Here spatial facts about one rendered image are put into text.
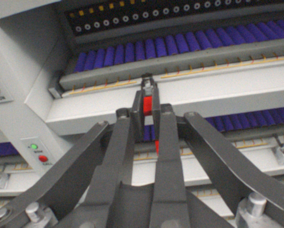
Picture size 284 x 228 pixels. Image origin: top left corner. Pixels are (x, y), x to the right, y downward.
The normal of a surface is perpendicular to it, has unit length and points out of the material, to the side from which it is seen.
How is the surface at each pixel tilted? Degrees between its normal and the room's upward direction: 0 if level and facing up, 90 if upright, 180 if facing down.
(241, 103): 107
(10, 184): 17
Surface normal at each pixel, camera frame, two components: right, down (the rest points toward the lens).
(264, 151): -0.17, -0.60
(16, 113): -0.02, 0.58
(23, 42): 0.99, -0.13
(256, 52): 0.06, 0.79
